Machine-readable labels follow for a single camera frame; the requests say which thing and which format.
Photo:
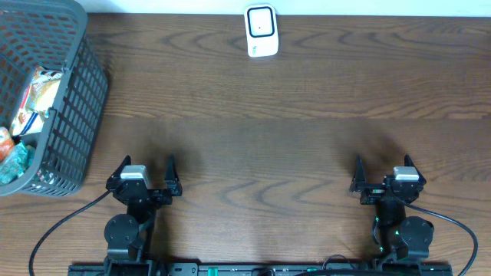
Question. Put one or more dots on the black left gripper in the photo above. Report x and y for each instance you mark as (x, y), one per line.
(152, 192)

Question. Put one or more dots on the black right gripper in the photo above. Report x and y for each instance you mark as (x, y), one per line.
(358, 182)

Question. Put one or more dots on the teal wipes packet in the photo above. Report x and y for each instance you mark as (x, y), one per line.
(16, 163)

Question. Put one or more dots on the yellow snack bag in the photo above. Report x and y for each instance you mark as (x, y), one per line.
(37, 99)

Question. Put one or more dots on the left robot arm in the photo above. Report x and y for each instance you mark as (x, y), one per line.
(129, 235)

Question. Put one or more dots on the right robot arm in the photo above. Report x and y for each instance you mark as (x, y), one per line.
(404, 240)

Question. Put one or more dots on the white barcode scanner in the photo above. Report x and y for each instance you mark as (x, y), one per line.
(261, 31)

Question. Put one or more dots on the orange tissue packet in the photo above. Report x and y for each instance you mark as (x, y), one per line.
(6, 143)

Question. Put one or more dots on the dark grey plastic basket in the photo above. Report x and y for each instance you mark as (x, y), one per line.
(52, 34)

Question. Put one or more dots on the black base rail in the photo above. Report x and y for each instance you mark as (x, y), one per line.
(193, 269)

